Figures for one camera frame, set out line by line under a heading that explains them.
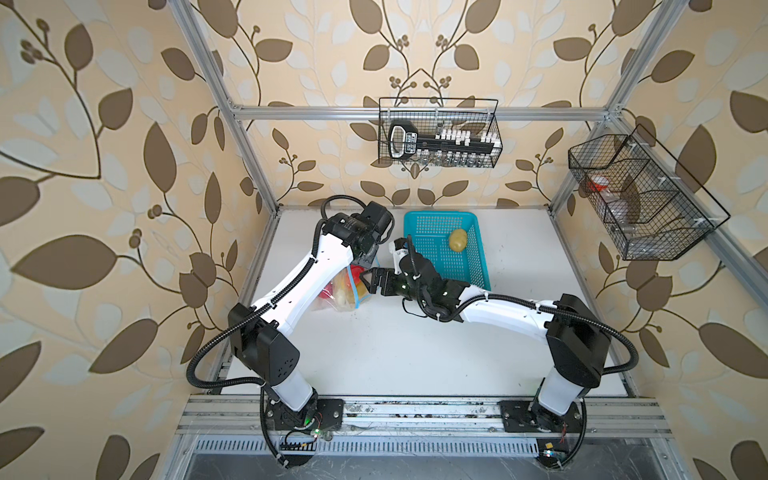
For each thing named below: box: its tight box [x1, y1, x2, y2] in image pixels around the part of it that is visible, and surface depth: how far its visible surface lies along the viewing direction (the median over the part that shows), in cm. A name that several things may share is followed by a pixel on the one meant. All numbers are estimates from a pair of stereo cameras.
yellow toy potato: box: [449, 229, 467, 253], surface depth 107 cm
